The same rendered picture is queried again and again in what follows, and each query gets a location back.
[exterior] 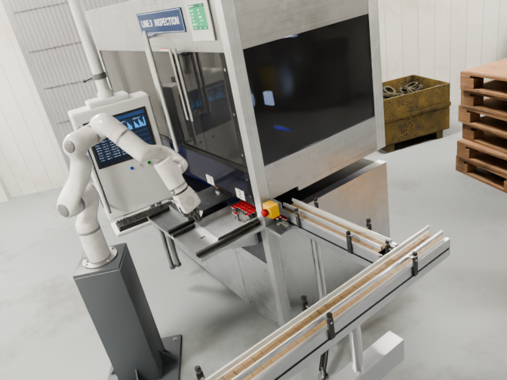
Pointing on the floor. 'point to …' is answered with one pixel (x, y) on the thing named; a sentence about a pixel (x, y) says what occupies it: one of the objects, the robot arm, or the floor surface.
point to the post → (252, 148)
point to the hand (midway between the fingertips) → (197, 217)
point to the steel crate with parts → (415, 108)
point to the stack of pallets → (483, 124)
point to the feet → (323, 366)
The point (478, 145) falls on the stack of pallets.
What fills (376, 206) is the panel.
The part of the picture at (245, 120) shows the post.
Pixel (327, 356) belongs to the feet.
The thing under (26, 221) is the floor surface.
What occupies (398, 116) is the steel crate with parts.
